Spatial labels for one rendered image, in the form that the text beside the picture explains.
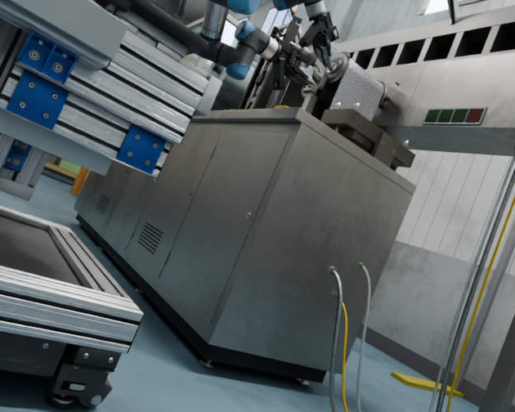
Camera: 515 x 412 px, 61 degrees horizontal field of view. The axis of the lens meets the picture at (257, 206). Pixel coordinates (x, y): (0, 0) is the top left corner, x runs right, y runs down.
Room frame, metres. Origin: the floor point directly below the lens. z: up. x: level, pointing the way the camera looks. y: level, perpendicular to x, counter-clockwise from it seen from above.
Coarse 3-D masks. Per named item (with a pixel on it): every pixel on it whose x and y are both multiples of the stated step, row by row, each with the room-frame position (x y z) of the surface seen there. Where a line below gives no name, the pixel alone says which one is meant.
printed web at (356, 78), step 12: (348, 72) 1.76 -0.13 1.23; (360, 72) 1.80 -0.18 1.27; (288, 84) 2.08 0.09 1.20; (300, 84) 2.11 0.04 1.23; (348, 84) 1.78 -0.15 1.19; (360, 84) 1.81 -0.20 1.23; (372, 84) 1.84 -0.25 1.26; (288, 96) 2.09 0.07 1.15; (300, 96) 2.13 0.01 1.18; (324, 96) 1.88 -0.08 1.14; (372, 96) 1.86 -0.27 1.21
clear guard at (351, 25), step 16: (336, 0) 2.32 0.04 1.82; (352, 0) 2.23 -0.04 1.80; (368, 0) 2.15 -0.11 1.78; (384, 0) 2.07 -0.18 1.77; (400, 0) 2.01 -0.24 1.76; (416, 0) 1.94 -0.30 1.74; (432, 0) 1.88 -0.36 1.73; (304, 16) 2.58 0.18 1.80; (336, 16) 2.38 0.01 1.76; (352, 16) 2.28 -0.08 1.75; (368, 16) 2.20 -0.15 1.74; (384, 16) 2.12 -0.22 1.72; (400, 16) 2.05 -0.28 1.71; (416, 16) 1.98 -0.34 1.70; (432, 16) 1.92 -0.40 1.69; (448, 16) 1.86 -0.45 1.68; (336, 32) 2.44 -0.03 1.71; (352, 32) 2.34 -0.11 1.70; (368, 32) 2.25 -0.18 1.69; (384, 32) 2.17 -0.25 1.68
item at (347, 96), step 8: (344, 88) 1.77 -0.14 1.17; (336, 96) 1.76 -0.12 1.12; (344, 96) 1.78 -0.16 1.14; (352, 96) 1.80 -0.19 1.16; (360, 96) 1.82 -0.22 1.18; (344, 104) 1.79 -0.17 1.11; (352, 104) 1.81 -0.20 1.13; (360, 104) 1.83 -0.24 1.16; (368, 104) 1.85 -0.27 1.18; (360, 112) 1.84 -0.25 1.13; (368, 112) 1.86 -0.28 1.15
